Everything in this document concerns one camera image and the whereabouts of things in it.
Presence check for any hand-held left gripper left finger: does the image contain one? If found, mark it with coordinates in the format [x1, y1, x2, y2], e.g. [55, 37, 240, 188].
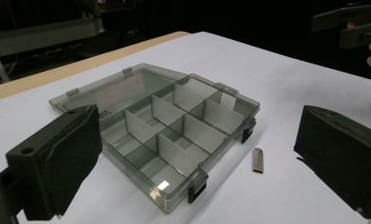
[5, 105, 103, 221]

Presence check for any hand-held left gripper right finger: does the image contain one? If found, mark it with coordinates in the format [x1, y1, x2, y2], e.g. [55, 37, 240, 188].
[293, 105, 371, 220]

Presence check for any small metal staple strip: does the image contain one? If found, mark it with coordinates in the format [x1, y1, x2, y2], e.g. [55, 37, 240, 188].
[252, 147, 265, 175]

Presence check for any clear grey compartment box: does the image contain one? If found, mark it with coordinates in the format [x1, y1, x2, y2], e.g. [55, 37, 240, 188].
[48, 63, 261, 216]

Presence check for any grey metal stand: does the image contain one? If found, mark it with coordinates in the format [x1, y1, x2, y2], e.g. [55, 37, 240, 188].
[0, 17, 104, 84]

